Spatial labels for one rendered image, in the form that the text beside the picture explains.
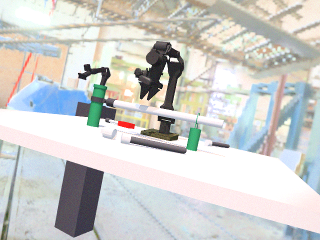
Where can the green post with cap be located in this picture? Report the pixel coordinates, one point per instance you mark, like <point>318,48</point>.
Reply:
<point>96,107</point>

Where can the white short cylinder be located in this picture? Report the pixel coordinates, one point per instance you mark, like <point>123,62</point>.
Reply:
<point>109,133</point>

